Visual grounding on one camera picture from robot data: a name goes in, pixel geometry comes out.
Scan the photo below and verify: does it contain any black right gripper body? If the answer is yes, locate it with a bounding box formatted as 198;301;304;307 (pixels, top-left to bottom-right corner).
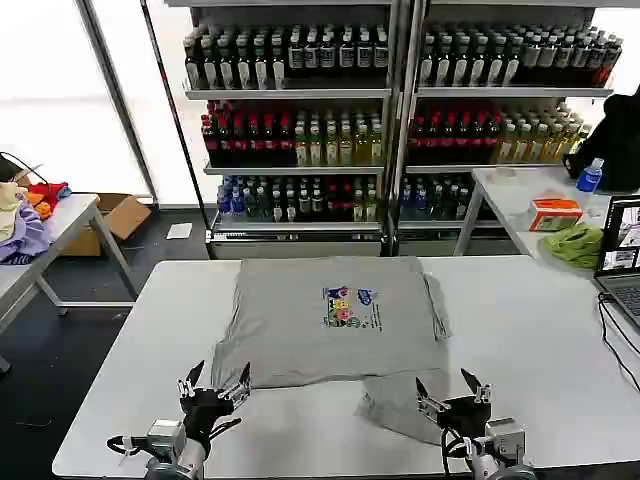
438;396;494;440

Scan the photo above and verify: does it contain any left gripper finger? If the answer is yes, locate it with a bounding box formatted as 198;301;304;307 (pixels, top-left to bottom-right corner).
217;362;252;408
176;360;206;400

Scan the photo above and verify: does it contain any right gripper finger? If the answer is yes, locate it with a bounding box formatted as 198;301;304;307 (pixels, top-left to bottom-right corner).
415;376;452;425
459;367;493;404

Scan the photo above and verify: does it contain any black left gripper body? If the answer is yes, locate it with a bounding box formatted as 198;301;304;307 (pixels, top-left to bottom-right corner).
181;387;237;445

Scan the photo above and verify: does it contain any grey printed t-shirt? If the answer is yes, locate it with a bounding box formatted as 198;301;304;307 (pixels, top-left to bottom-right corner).
210;256;454;446

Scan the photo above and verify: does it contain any green cloth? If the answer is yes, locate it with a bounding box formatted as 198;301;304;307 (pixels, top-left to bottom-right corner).
541;222;606;272

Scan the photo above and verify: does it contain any brown cardboard box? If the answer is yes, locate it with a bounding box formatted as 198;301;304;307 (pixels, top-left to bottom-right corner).
59;193;153;258

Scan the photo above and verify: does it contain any orange tissue box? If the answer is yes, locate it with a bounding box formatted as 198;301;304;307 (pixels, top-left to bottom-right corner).
528;197;586;234

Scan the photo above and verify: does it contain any white desk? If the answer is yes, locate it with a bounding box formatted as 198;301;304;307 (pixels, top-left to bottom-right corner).
452;166;640;282

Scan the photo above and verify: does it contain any grey laptop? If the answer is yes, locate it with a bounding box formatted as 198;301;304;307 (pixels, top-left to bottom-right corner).
593;194;640;332

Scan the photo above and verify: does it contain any white side table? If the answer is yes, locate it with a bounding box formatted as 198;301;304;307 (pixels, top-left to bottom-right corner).
0;193;139;337

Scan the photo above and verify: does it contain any purple cloth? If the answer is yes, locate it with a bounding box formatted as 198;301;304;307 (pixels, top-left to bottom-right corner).
0;198;54;265

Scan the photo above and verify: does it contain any orange cloth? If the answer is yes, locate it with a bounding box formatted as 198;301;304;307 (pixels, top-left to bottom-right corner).
24;192;54;222

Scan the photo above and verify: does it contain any blue-label water bottle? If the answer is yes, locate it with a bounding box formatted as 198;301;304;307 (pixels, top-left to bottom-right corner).
575;157;606;216

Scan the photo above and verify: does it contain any red cloth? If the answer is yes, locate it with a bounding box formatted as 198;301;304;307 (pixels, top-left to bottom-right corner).
27;181;72;206

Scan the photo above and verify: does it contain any cream cloth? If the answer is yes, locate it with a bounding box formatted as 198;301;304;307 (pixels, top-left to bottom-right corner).
0;181;29;242

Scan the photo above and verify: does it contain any shelf rack with bottles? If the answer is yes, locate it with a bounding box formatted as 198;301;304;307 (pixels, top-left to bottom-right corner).
394;0;624;257
164;0;401;259

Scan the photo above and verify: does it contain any black leaning pole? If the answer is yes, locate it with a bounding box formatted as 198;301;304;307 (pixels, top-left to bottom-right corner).
139;0;217;261

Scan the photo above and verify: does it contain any black bag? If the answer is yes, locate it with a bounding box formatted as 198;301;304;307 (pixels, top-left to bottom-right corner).
561;92;640;193

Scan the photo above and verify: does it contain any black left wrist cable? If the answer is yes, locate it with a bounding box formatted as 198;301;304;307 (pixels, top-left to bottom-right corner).
106;417;244;457

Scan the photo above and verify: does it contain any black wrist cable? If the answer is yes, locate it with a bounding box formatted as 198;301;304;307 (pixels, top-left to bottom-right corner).
439;424;470;474
106;417;244;457

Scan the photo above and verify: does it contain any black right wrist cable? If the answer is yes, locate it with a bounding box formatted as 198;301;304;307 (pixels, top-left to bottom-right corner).
439;424;470;474

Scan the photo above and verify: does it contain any black laptop cable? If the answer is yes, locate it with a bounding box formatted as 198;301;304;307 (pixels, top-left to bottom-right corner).
596;291;640;392

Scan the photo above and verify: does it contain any thin black cable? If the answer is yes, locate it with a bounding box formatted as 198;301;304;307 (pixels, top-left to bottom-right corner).
0;151;49;188

